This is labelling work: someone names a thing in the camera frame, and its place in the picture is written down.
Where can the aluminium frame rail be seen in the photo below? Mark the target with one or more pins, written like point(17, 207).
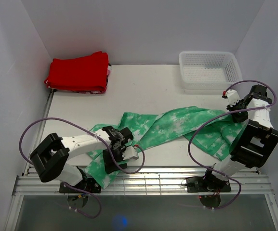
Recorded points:
point(152, 180)

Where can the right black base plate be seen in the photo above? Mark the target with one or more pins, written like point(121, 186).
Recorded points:
point(201, 184)

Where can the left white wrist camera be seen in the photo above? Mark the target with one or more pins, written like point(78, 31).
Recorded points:
point(130, 154)

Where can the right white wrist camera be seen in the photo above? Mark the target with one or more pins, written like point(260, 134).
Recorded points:
point(232, 97)

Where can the green tie-dye trousers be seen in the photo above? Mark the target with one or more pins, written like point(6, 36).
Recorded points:
point(214, 139)

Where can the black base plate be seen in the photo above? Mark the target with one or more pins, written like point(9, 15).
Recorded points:
point(90, 185)
point(201, 184)

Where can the white plastic basket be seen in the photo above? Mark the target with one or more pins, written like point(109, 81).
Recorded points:
point(208, 70)

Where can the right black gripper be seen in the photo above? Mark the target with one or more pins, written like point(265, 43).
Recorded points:
point(239, 119)

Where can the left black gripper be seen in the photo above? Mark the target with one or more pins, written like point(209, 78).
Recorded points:
point(110, 165)

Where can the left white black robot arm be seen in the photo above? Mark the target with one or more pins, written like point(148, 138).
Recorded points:
point(50, 157)

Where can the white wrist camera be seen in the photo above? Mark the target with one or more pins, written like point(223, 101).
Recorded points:
point(232, 97)
point(130, 154)

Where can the folded red trousers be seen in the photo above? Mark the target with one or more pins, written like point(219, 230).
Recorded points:
point(66, 66)

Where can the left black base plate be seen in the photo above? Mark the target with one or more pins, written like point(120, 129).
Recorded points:
point(90, 185)

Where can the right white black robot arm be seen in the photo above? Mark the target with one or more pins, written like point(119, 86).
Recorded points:
point(253, 145)

